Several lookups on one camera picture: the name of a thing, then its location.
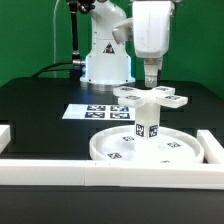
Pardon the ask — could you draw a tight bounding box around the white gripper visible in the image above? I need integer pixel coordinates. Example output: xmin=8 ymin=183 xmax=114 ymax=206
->
xmin=132 ymin=1 xmax=174 ymax=88

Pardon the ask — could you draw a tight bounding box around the white cross-shaped table base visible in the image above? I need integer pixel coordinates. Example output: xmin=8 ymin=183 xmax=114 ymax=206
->
xmin=113 ymin=86 xmax=188 ymax=108

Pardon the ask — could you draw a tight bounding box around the white round table top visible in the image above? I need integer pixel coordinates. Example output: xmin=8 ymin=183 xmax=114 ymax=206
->
xmin=89 ymin=125 xmax=204 ymax=164

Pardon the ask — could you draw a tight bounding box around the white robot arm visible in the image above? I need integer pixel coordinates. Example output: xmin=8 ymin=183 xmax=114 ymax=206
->
xmin=80 ymin=0 xmax=175 ymax=90

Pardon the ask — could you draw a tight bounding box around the white marker sheet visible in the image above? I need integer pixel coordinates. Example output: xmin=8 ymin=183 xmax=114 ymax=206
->
xmin=63 ymin=104 xmax=135 ymax=121

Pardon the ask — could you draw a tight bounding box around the white U-shaped obstacle fence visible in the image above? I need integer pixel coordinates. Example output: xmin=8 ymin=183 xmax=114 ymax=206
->
xmin=0 ymin=125 xmax=224 ymax=189

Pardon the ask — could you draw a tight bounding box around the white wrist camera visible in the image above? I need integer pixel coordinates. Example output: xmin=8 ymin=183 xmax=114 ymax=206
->
xmin=112 ymin=18 xmax=133 ymax=44

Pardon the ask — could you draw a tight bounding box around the black camera stand pole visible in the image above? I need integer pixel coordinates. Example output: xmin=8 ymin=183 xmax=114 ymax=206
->
xmin=66 ymin=0 xmax=96 ymax=81

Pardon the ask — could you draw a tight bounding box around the black cable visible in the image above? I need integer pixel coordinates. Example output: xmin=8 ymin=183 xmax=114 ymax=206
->
xmin=31 ymin=61 xmax=83 ymax=78

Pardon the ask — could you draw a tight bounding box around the white cable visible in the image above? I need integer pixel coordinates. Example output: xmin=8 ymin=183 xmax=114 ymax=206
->
xmin=52 ymin=0 xmax=62 ymax=79

